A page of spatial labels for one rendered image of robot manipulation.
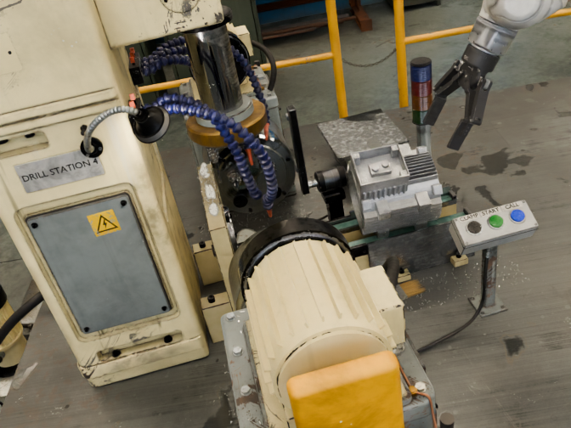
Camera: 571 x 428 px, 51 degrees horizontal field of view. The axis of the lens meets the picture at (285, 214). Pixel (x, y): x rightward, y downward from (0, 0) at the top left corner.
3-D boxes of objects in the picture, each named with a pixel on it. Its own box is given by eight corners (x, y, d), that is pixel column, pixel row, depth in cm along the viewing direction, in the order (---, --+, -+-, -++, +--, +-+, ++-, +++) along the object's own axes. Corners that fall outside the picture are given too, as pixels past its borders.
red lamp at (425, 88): (415, 98, 171) (415, 84, 168) (408, 91, 176) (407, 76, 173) (435, 93, 171) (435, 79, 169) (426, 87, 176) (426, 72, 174)
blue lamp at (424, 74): (415, 84, 168) (415, 69, 166) (407, 76, 173) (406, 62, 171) (435, 79, 169) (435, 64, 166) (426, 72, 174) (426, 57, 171)
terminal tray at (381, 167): (360, 203, 146) (360, 186, 140) (350, 169, 152) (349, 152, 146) (408, 193, 147) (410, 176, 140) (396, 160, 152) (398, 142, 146)
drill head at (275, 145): (223, 239, 165) (200, 162, 151) (207, 170, 199) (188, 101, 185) (309, 216, 167) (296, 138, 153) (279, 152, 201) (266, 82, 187)
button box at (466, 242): (460, 256, 131) (465, 245, 126) (447, 228, 134) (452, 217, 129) (533, 236, 132) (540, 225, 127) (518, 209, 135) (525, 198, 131)
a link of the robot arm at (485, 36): (491, 23, 122) (477, 50, 125) (525, 36, 126) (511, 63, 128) (471, 12, 130) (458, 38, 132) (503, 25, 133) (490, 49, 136)
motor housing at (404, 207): (364, 247, 157) (364, 209, 141) (347, 189, 167) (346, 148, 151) (438, 232, 157) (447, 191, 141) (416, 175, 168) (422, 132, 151)
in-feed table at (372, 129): (342, 188, 197) (338, 158, 191) (320, 152, 219) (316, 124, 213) (410, 171, 199) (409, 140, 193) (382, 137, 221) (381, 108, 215)
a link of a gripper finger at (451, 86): (462, 74, 133) (462, 68, 133) (432, 96, 142) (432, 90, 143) (477, 78, 134) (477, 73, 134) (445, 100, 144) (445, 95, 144)
